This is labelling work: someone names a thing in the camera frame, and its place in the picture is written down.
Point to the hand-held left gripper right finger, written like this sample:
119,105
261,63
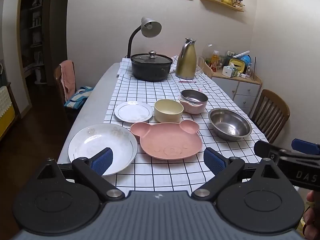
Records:
215,158

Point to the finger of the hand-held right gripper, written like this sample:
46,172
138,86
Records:
305,146
265,150

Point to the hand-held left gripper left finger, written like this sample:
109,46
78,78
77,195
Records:
103,160

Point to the large white floral plate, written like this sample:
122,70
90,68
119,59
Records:
87,142

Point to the stainless steel bowl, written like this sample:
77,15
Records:
228,125

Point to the pink bear-shaped plate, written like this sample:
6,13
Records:
165,140

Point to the small white plate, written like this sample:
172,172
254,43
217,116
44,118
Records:
132,112

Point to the pink bowl with steel liner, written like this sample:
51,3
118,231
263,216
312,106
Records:
190,108

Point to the cream bowl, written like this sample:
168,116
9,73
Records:
167,115

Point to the person's right hand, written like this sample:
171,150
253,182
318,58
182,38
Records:
312,215

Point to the white checked tablecloth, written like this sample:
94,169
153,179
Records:
175,172

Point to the brown slatted wooden chair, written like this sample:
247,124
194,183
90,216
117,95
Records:
272,105

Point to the grey drawer cabinet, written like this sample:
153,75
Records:
247,90

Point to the blue striped bag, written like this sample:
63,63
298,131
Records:
80,95

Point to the white tissue box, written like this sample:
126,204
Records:
228,71

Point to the pink towel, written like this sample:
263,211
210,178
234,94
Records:
68,77

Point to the light wooden chair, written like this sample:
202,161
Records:
206,68

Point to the dark wooden chair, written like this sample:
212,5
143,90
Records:
58,80

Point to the orange drink bottle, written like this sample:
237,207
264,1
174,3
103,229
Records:
215,61

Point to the black cooking pot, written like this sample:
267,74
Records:
150,72

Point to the gold thermos jug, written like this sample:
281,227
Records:
186,62

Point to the yellow bench with lace cover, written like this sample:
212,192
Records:
6,115

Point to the clutter on cabinet top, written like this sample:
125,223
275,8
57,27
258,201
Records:
207,51

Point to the grey gooseneck desk lamp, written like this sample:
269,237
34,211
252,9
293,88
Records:
150,27

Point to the dark bookshelf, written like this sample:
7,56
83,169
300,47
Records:
37,30

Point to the wooden wall shelf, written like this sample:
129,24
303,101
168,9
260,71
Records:
217,2

